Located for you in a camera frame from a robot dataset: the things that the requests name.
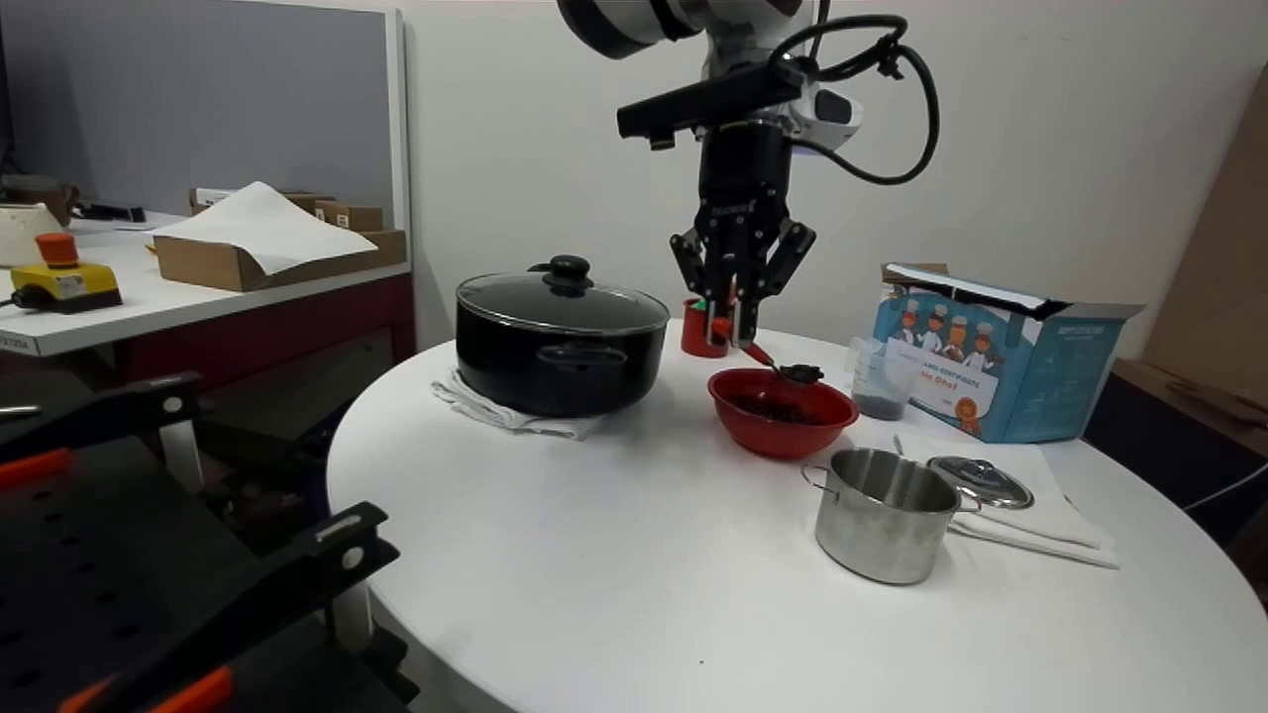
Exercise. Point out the blue box with chef print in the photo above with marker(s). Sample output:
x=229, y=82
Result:
x=1006, y=369

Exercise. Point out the black stand with orange clamps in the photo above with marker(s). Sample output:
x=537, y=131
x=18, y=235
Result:
x=134, y=567

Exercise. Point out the clear plastic cup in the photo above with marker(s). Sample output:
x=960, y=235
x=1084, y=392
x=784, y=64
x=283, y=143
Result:
x=882, y=383

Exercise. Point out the small red cup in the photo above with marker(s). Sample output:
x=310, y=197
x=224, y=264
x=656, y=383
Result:
x=698, y=342

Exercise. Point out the white side desk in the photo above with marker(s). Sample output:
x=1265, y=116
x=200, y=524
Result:
x=174, y=317

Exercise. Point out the large brown cardboard sheet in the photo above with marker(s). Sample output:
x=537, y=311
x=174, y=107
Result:
x=1222, y=264

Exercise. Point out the red plastic bowl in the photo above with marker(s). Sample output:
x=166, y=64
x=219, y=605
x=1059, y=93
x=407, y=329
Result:
x=777, y=421

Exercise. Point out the small steel pot lid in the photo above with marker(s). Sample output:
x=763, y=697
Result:
x=982, y=482

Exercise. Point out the yellow device with red block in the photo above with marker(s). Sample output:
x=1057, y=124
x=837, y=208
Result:
x=67, y=284

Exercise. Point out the flat cardboard box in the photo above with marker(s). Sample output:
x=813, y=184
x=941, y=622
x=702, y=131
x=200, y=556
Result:
x=212, y=264

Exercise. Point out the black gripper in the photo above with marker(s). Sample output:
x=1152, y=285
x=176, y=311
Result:
x=747, y=184

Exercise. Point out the white cloth under pot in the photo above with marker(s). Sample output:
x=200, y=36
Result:
x=503, y=412

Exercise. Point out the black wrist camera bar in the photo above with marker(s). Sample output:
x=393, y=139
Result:
x=715, y=106

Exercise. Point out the grey partition panel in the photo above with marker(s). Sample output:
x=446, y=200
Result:
x=200, y=93

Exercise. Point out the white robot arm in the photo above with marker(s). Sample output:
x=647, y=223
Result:
x=658, y=23

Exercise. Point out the large black cooking pot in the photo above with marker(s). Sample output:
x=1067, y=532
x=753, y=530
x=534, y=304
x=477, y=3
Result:
x=557, y=369

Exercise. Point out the small steel pot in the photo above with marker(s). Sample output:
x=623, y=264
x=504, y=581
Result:
x=879, y=538

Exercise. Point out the black-knobbed glass pot lid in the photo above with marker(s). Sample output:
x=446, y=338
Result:
x=557, y=304

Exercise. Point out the dark low cabinet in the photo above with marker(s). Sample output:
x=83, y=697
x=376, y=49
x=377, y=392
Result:
x=1175, y=439

